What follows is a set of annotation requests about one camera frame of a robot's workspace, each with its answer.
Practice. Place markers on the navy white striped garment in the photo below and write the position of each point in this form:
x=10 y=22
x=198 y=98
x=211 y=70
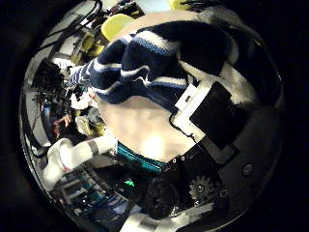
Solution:
x=154 y=64

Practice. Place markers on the teal striped panel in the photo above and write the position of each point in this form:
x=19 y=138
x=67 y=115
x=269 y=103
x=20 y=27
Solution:
x=141 y=161

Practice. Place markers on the large yellow-green chair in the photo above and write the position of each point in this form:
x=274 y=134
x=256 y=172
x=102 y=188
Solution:
x=116 y=24

